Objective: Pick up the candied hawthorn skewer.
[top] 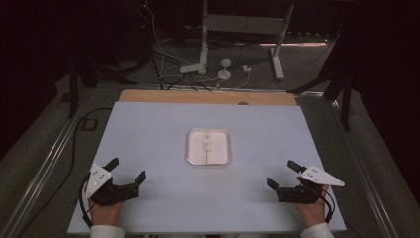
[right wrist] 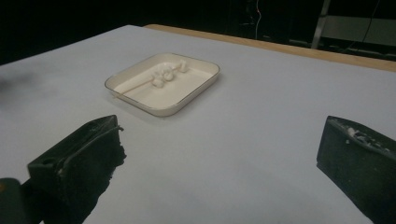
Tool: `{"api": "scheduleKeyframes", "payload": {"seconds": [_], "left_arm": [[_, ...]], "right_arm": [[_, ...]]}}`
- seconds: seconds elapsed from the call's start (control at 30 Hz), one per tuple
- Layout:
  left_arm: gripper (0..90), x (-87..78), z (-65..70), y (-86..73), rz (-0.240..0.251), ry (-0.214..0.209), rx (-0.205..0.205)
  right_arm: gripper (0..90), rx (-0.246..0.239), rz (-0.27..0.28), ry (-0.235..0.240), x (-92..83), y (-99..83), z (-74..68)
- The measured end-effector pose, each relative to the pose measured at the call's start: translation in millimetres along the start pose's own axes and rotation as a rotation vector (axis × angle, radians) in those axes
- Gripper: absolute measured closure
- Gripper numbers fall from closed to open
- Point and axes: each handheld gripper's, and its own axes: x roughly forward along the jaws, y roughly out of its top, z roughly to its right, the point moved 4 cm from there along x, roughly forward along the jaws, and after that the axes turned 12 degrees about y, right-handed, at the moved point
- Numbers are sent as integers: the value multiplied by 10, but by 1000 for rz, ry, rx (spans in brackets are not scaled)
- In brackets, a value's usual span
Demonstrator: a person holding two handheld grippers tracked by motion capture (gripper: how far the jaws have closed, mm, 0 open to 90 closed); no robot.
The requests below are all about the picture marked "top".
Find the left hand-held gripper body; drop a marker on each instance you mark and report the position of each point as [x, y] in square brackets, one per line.
[99, 185]

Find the white power strip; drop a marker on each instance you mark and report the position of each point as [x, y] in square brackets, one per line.
[192, 68]

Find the pale blue table mat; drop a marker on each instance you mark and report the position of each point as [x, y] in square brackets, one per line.
[158, 145]

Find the person's right hand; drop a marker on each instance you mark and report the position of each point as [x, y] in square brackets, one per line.
[311, 211]

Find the aluminium floor rail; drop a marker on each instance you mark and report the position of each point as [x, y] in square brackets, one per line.
[49, 155]
[363, 172]

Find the white metal stand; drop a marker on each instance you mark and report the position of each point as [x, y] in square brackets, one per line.
[244, 23]

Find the black square floor frame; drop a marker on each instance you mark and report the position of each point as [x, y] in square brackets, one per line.
[88, 124]

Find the black stand legs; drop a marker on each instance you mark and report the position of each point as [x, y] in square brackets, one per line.
[73, 86]
[343, 89]

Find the white plug adapter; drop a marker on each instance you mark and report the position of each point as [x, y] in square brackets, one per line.
[246, 69]

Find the white square tray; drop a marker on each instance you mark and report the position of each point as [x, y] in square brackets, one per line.
[218, 155]

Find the skewer with white balls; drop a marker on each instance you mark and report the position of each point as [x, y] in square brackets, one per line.
[206, 145]

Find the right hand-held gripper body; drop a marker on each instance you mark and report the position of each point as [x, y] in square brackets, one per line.
[303, 192]

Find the white round webcam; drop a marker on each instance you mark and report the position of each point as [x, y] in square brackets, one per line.
[225, 66]

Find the person's left hand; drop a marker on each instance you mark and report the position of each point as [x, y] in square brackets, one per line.
[106, 213]

